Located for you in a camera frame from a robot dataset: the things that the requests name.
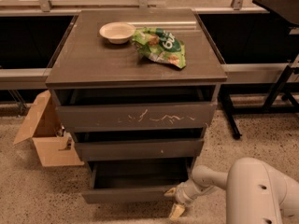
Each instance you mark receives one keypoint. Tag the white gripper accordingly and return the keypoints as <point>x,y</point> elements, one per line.
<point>182,193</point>

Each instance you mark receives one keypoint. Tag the grey bottom drawer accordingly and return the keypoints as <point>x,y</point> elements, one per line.
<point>129,181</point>

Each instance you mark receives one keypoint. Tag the grey drawer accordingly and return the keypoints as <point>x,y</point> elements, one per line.
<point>129,181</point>
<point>137,145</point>
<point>130,109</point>

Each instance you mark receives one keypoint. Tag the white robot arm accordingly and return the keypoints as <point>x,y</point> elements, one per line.
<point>256,193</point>

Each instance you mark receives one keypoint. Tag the grey middle drawer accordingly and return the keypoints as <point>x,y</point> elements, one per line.
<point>137,145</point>

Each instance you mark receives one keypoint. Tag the grey top drawer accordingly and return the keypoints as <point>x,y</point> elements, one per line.
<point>130,109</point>

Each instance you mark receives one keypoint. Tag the grey drawer cabinet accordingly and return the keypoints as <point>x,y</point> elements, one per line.
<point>88,61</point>

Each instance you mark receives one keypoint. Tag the open cardboard box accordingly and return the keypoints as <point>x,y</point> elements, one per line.
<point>54,145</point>

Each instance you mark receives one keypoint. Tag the metal window railing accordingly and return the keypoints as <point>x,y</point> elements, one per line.
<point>20,79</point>

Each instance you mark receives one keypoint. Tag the green chip bag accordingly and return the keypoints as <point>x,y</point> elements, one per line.
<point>160,46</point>

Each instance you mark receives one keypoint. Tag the white bowl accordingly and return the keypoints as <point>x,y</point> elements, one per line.
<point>117,32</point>

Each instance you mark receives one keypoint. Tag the black side table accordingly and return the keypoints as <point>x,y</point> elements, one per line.
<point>279,95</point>

